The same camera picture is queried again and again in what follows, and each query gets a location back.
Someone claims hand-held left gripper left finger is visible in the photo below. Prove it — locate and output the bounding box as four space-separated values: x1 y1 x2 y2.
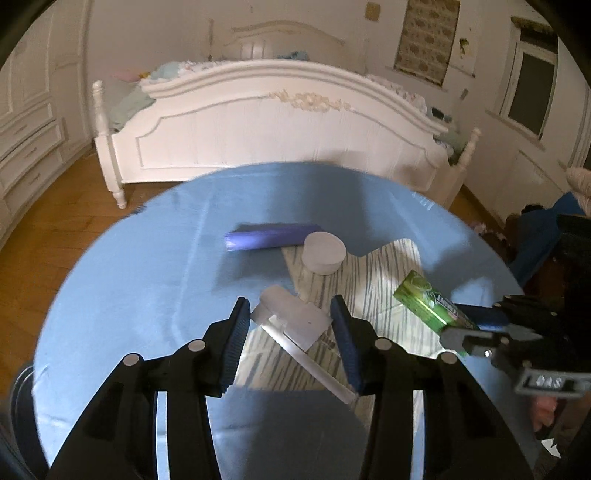
46 296 252 480

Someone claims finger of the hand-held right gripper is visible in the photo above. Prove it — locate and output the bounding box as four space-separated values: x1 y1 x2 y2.
438 325 546 376
455 293 561 335

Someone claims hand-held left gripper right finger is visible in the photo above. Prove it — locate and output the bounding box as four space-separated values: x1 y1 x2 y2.
330 295 541 480

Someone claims white scraper tool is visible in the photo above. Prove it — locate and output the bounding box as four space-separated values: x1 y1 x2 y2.
249 285 359 403

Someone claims green carton box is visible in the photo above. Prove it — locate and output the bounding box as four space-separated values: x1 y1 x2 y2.
393 270 481 345

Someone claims dark grey trash bin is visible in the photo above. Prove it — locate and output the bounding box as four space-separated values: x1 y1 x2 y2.
0 364 50 480

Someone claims person's right hand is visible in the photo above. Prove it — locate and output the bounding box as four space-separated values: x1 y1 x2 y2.
531 396 560 433

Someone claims grey striped cloth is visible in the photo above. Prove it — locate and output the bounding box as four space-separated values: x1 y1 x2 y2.
231 237 466 408

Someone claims white round container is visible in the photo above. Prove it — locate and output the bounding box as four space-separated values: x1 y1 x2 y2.
302 232 347 277

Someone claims blue cloth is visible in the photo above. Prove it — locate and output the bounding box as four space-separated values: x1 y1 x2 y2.
510 191 587 287

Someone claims purple bag roll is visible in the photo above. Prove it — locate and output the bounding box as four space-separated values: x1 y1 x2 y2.
224 223 324 253

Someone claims blue round tablecloth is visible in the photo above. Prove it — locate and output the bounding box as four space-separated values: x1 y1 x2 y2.
33 161 548 480

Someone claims cream knitted cushion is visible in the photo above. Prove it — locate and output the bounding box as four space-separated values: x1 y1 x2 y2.
565 167 591 214

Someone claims white carved bed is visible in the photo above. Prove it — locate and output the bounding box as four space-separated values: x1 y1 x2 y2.
91 21 482 210

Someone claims white-framed window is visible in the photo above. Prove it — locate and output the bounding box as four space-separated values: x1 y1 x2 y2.
499 16 561 141

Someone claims pale green cloth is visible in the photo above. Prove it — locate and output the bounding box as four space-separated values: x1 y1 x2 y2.
110 88 156 133

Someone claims light blue blanket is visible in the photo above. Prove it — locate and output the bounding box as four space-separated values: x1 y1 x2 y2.
148 60 223 82

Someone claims white panelled wardrobe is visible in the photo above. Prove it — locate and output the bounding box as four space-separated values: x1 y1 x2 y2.
0 0 95 247

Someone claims patterned wall panel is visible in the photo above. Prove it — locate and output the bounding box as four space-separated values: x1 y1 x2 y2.
393 0 461 87

